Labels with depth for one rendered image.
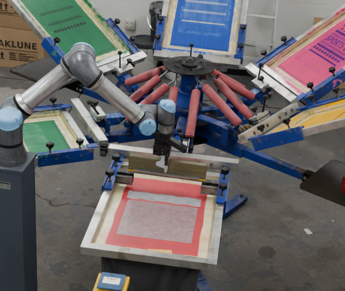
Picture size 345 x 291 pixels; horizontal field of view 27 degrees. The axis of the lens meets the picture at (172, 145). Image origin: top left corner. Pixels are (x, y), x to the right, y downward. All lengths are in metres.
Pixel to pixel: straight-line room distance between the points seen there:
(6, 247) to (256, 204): 2.42
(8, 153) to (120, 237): 0.62
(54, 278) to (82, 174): 1.29
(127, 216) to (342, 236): 2.23
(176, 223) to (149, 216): 0.13
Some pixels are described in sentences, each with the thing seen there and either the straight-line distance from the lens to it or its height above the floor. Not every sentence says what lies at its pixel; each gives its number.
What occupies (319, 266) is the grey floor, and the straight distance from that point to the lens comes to 4.90.
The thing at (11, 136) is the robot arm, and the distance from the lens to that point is 3.24.
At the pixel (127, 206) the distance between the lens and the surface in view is 3.46.
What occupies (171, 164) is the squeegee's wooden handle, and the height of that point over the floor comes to 1.13.
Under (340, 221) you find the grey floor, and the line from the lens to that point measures 5.41.
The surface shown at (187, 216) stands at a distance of 3.42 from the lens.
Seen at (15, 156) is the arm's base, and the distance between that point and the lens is 3.29.
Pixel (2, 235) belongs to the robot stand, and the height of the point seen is 0.83.
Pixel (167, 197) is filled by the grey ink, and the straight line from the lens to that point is 3.54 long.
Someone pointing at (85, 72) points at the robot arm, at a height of 1.64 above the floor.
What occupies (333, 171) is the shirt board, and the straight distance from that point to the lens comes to 4.01.
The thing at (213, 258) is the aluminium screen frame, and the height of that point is 0.99.
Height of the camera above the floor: 2.80
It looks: 27 degrees down
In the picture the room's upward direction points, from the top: 4 degrees clockwise
